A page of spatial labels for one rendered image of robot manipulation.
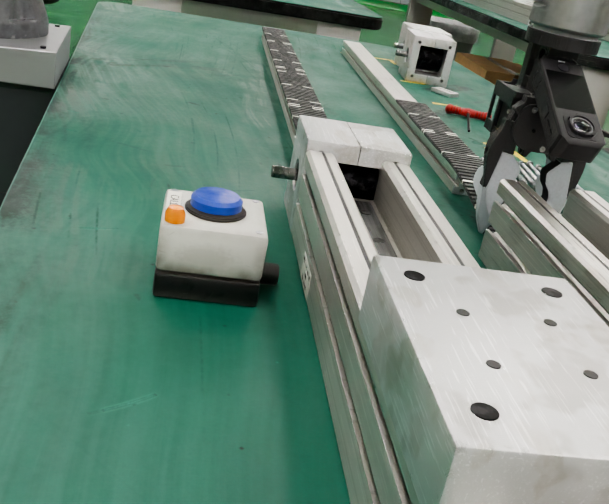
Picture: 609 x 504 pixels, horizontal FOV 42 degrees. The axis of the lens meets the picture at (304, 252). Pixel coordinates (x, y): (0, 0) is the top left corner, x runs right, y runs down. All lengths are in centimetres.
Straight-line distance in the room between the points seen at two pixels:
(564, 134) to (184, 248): 35
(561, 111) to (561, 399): 46
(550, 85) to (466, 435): 53
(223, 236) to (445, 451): 33
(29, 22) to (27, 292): 68
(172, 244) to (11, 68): 62
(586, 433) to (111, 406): 28
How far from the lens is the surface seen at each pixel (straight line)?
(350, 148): 73
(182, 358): 53
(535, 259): 69
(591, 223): 76
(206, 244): 58
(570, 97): 78
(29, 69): 116
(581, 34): 80
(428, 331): 35
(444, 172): 103
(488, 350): 35
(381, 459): 38
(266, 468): 45
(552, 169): 84
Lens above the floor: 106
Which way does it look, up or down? 23 degrees down
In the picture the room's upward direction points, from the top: 11 degrees clockwise
